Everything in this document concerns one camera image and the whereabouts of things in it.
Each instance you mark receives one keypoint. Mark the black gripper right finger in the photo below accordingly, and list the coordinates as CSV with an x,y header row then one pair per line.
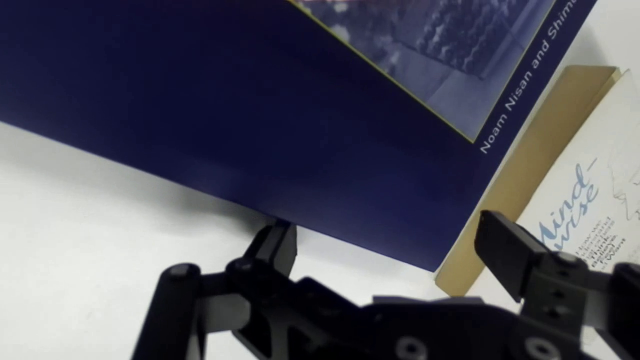
x,y
558,295

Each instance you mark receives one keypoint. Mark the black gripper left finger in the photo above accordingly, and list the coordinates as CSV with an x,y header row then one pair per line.
x,y
258,304

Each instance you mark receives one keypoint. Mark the dark blue book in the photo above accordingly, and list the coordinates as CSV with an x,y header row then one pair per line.
x,y
378,123

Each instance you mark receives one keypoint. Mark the cream white thick book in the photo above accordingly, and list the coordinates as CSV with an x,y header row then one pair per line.
x,y
549,180

